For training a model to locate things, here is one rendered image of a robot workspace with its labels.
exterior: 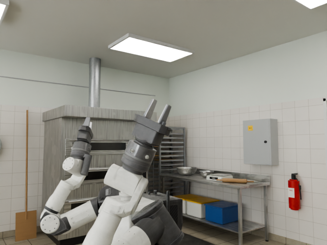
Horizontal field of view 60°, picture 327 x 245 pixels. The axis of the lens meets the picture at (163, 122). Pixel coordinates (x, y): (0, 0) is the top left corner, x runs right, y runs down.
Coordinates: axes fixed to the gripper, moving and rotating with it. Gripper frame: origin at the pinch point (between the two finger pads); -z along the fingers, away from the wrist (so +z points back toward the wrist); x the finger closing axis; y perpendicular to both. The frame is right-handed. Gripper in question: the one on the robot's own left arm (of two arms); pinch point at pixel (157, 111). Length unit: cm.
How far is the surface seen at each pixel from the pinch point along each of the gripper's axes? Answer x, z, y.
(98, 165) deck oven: 229, 102, 276
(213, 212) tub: 63, 100, 380
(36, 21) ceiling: 301, -51, 141
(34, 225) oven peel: 280, 231, 256
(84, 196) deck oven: 219, 149, 264
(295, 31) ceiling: 44, -184, 322
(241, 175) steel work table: 54, 31, 418
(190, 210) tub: 106, 123, 405
